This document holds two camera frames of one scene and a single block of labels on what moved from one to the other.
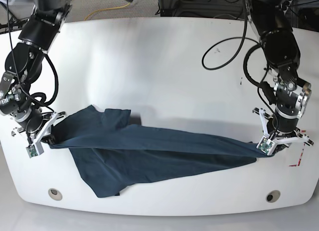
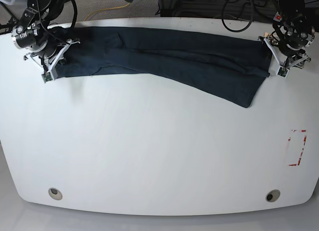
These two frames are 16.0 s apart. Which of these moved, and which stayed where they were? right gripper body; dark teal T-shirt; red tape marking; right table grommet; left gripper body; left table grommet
Moved: left gripper body; right gripper body; dark teal T-shirt
Stayed: left table grommet; red tape marking; right table grommet
